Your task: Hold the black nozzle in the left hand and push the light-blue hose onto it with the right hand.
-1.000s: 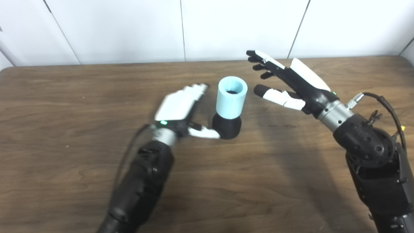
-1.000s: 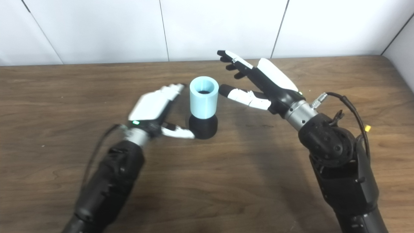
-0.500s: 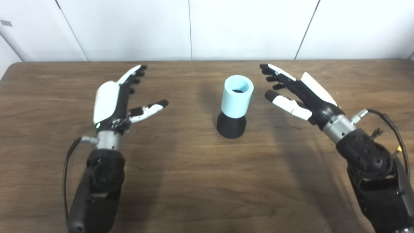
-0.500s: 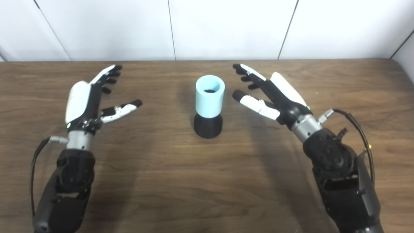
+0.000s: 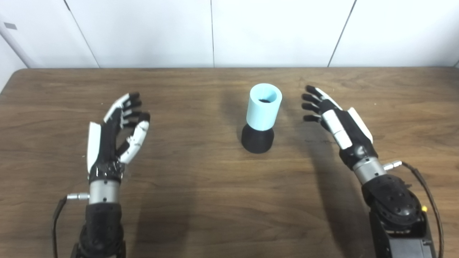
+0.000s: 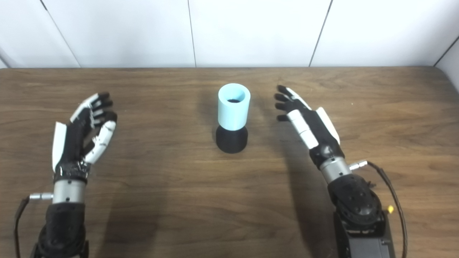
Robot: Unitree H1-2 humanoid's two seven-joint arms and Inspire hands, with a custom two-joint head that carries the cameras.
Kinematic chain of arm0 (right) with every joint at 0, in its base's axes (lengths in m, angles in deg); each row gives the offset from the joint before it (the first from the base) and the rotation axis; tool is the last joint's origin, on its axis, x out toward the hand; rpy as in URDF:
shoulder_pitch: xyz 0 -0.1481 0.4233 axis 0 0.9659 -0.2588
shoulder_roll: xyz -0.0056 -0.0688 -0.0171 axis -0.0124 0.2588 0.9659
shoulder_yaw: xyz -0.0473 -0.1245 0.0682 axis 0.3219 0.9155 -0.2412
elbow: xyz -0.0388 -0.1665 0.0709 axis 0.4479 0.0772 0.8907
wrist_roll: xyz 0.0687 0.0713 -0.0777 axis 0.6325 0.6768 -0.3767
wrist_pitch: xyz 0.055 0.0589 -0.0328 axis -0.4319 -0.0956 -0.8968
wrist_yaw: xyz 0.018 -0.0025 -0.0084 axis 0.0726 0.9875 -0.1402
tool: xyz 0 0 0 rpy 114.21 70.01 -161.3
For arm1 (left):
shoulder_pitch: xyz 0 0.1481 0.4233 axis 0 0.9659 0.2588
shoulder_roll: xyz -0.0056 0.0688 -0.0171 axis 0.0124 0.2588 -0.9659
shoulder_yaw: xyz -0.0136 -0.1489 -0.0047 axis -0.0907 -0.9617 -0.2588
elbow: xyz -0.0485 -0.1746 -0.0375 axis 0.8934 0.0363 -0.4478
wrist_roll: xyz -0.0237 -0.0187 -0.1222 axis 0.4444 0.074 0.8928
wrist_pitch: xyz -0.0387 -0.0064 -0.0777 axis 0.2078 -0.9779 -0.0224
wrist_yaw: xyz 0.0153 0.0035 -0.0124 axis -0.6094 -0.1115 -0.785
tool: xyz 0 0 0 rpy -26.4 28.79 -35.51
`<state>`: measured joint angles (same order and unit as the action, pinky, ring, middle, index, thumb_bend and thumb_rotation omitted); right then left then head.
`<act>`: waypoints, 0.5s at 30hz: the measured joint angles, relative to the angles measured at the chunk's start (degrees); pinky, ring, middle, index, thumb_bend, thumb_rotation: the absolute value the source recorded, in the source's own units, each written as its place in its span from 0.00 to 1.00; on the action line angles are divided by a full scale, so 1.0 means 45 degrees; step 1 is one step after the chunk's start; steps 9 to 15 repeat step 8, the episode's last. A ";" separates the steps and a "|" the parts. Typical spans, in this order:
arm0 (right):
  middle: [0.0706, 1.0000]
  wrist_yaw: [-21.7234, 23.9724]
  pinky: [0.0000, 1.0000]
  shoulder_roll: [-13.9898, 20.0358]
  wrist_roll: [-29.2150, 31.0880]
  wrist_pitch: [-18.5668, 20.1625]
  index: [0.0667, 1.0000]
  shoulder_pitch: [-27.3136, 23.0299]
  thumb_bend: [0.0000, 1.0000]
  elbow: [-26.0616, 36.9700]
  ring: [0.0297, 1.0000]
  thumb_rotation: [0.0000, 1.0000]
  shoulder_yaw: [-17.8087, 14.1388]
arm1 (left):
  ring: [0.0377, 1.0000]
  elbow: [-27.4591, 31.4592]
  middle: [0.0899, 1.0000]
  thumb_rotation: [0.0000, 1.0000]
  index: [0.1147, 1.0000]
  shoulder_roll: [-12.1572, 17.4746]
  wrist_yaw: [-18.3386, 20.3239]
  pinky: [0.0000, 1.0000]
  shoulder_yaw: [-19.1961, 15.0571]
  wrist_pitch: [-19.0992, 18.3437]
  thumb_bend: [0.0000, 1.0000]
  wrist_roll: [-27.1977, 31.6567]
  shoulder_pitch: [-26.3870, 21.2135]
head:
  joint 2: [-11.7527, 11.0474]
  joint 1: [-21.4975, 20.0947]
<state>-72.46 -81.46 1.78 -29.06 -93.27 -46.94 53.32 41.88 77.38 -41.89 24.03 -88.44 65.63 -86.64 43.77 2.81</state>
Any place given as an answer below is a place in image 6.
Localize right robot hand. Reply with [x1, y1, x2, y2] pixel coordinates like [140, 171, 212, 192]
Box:
[274, 85, 346, 169]

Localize light blue cup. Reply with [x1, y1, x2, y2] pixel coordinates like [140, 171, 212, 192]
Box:
[218, 83, 251, 131]

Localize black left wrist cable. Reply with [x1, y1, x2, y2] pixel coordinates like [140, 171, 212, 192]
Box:
[14, 192, 55, 258]

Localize black nozzle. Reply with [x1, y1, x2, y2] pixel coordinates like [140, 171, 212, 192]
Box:
[216, 98, 249, 154]

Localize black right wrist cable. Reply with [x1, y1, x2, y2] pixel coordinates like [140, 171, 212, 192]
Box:
[349, 160, 409, 258]

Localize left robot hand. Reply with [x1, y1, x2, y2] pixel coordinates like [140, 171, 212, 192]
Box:
[52, 92, 118, 183]

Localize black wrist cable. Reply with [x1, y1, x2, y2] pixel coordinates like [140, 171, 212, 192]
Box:
[349, 160, 409, 258]
[14, 192, 55, 258]

